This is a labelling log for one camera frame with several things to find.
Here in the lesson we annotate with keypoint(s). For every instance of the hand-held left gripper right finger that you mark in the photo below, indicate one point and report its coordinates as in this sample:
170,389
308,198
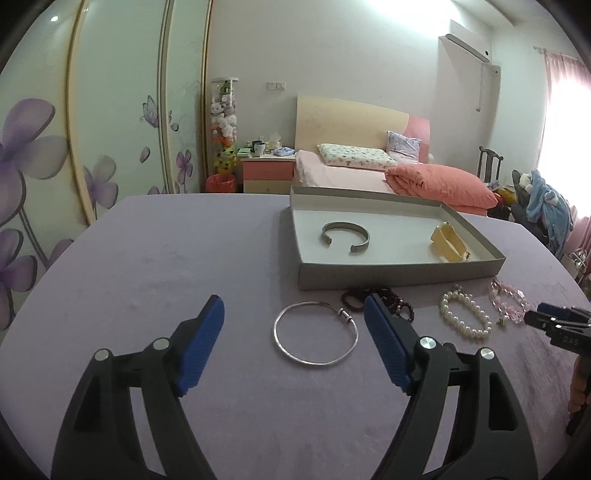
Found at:
383,341

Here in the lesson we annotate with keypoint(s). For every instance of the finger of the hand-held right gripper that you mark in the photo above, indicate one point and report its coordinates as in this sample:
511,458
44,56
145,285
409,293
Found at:
563,313
568,334

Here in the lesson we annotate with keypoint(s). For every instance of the grey cardboard box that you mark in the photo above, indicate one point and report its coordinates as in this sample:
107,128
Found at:
397,240

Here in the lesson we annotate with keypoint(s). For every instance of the purple patterned pillow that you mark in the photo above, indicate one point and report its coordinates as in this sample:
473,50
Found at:
402,145

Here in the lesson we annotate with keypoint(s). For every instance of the bed with pink sheet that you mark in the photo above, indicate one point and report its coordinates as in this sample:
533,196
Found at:
341,177

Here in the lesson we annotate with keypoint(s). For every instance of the red lined trash bin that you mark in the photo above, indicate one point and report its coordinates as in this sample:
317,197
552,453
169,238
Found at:
220,183

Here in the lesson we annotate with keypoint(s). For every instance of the white patterned pillow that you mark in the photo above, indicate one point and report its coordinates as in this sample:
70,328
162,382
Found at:
355,156

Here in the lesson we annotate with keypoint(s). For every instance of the white air conditioner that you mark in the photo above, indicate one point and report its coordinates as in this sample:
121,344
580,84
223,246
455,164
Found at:
466,41

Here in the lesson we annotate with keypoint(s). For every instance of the white mug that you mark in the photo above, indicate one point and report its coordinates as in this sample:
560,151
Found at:
259,149

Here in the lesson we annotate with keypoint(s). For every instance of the tissue box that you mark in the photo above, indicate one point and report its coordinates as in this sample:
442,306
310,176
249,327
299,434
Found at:
275,142

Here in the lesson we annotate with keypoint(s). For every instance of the red and yellow toy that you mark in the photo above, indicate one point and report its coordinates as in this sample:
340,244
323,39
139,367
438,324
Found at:
503,194

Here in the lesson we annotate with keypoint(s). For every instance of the blue plush blanket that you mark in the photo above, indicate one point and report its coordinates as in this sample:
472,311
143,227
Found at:
549,207

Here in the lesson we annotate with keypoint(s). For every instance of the pink and cream nightstand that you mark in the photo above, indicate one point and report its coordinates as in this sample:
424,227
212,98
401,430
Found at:
268,173

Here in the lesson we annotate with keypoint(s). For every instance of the white wall switch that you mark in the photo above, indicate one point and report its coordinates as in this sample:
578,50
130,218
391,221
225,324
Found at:
276,85

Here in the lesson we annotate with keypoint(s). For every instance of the purple tablecloth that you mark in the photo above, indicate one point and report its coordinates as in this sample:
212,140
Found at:
184,258

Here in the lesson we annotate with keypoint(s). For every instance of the cream and pink headboard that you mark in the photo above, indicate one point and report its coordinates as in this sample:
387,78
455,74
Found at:
346,122

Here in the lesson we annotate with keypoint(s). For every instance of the floral sliding door wardrobe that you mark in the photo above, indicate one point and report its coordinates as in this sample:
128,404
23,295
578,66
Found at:
115,115

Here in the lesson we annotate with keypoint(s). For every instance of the yellow bangle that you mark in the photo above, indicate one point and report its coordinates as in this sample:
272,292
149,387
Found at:
445,242

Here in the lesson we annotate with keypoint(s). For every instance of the dark wooden chair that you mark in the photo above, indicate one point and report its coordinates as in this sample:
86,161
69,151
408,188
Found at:
489,164

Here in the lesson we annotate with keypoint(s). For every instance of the person's right hand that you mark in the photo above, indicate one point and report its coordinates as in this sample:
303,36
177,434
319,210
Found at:
580,387

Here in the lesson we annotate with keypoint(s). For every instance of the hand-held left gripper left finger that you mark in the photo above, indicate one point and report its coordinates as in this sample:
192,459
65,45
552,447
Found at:
203,341

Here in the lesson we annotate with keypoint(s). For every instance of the folded orange quilt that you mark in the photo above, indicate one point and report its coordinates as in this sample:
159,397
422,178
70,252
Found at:
438,182

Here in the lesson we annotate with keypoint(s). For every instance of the white pipe cover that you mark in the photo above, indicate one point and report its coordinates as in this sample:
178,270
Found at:
490,74

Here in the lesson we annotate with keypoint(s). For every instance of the clear tube of plush toys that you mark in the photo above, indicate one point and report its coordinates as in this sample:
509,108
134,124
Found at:
224,120

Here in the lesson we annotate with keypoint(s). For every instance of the pink curtain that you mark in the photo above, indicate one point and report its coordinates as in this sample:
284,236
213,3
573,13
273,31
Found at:
565,74

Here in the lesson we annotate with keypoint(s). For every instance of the thin silver bangle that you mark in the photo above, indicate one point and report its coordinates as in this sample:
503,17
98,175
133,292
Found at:
277,339

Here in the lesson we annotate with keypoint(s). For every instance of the blue cloth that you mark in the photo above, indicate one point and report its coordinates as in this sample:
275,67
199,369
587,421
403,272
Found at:
284,151

